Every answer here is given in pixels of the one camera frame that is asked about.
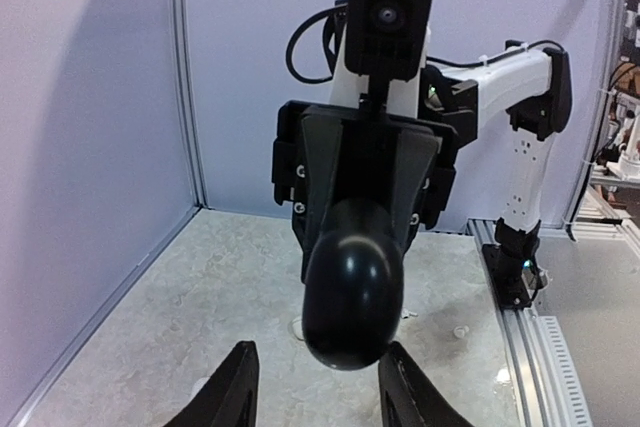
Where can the aluminium corner post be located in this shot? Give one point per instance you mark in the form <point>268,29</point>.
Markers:
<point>595,139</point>
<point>186,104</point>

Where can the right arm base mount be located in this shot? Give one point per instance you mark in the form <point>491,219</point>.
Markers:
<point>516,278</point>

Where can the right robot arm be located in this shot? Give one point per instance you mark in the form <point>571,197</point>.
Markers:
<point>529,82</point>

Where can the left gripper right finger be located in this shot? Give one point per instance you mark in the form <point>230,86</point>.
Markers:
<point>407,395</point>

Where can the white earbud right front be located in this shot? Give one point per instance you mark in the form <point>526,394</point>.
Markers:
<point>460,332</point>

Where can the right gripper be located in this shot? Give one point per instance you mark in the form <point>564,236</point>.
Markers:
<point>324,154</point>

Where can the white stem earbud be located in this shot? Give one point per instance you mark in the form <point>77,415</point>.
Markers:
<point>406,314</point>

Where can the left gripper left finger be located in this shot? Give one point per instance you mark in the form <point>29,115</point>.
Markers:
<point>229,397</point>

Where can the left aluminium corner post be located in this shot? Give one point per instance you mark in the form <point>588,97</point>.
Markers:
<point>186,104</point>

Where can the right aluminium corner post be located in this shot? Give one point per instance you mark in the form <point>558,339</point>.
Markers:
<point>595,139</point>

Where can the white slotted cable duct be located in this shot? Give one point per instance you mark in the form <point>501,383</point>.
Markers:
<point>563,402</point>

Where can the black earbud charging case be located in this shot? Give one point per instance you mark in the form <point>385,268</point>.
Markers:
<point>354,287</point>

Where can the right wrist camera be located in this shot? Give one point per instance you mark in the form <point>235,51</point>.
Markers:
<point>385,38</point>

